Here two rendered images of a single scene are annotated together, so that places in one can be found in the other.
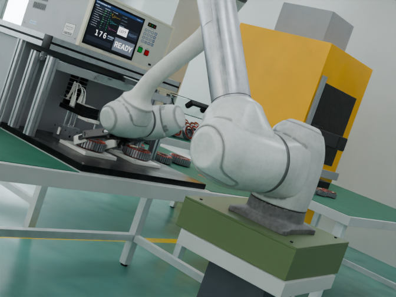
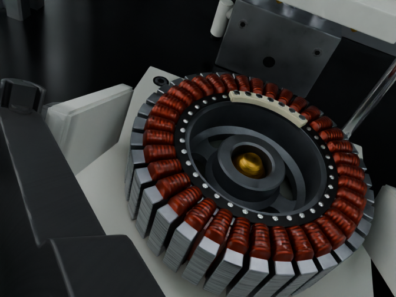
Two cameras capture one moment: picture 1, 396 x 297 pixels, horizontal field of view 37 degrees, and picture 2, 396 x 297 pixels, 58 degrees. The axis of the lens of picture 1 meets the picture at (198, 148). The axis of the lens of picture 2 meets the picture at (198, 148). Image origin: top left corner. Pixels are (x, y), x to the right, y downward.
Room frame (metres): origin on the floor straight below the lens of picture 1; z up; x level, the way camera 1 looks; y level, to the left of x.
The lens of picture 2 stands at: (2.02, 0.29, 0.93)
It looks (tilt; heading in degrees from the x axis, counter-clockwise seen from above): 47 degrees down; 52
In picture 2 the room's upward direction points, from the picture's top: 21 degrees clockwise
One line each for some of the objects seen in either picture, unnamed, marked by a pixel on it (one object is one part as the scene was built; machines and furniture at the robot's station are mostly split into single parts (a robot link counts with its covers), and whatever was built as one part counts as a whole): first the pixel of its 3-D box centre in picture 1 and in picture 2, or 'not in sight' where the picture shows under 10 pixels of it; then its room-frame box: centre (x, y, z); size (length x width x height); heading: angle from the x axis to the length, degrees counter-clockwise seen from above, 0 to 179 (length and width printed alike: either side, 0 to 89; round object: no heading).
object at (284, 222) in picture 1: (278, 212); not in sight; (1.57, -0.26, 0.86); 0.22 x 0.18 x 0.06; 143
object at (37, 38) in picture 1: (86, 55); not in sight; (2.40, 0.54, 1.09); 0.68 x 0.44 x 0.05; 142
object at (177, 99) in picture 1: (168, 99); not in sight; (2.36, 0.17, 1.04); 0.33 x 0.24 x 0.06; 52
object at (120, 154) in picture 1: (135, 158); not in sight; (2.30, 0.22, 0.78); 0.15 x 0.15 x 0.01; 52
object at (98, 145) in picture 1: (90, 143); (246, 170); (2.11, 0.37, 0.80); 0.11 x 0.11 x 0.04
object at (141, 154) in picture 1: (137, 152); not in sight; (2.30, 0.22, 0.80); 0.11 x 0.11 x 0.04
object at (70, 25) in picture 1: (98, 26); not in sight; (2.41, 0.54, 1.22); 0.44 x 0.39 x 0.20; 142
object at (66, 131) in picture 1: (66, 132); (277, 36); (2.20, 0.48, 0.80); 0.08 x 0.05 x 0.06; 142
